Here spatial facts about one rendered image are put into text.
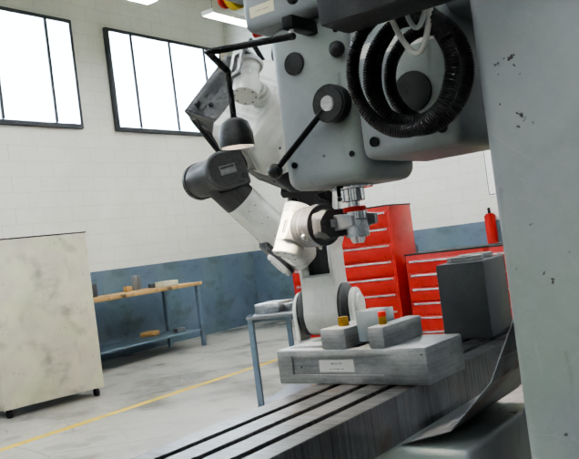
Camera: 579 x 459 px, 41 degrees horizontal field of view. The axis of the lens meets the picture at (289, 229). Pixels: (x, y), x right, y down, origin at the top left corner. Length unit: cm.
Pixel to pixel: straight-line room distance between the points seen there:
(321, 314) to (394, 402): 84
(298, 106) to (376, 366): 52
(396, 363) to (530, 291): 40
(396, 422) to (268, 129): 83
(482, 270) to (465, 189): 928
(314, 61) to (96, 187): 958
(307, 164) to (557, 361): 60
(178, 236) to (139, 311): 141
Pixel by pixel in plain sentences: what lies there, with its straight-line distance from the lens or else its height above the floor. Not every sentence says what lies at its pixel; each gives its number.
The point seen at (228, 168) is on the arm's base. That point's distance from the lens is 188.
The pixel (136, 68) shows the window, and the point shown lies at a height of 410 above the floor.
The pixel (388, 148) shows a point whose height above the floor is 135.
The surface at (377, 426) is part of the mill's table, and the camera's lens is 133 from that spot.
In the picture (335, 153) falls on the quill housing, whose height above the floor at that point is 137.
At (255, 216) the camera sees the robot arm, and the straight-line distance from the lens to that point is 192.
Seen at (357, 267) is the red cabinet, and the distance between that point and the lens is 686.
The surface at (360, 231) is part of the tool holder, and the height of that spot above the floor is 122.
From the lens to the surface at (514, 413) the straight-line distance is 154.
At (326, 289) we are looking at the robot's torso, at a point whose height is 107.
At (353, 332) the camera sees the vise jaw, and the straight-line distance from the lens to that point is 154.
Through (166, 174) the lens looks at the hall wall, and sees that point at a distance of 1193.
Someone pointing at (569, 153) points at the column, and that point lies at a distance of 113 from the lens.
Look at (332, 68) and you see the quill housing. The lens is 145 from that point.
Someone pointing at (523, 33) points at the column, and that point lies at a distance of 116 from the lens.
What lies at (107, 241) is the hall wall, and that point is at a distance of 1097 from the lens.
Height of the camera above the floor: 121
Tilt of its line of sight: 1 degrees up
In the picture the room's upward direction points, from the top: 7 degrees counter-clockwise
